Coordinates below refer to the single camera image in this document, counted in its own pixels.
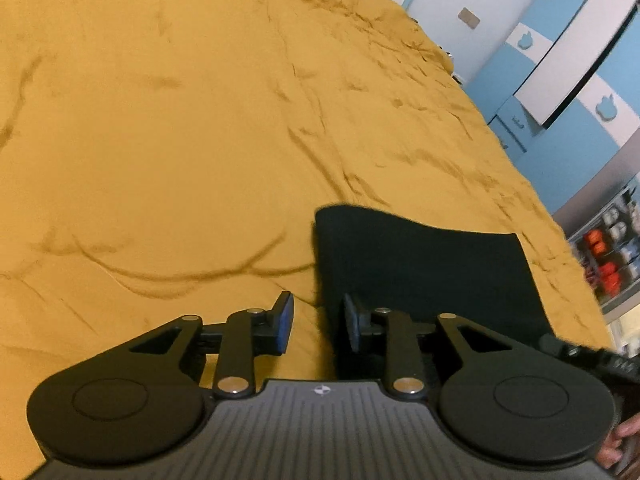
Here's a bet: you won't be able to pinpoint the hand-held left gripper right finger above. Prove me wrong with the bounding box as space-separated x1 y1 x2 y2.
341 293 522 400

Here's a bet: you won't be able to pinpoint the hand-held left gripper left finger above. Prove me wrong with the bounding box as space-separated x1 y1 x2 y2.
127 290 296 400

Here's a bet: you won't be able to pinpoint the black pants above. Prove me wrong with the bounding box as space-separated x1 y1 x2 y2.
312 203 562 382

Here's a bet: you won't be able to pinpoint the person's right hand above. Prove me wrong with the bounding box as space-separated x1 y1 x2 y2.
596 419 640 472

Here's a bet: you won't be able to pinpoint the shelf of small red items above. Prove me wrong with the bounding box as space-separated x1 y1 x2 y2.
552 172 640 317

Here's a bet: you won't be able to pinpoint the yellow bed blanket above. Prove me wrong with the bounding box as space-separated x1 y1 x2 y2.
0 0 617 480

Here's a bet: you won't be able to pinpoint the blue white wardrobe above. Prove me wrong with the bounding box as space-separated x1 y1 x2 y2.
464 0 640 218

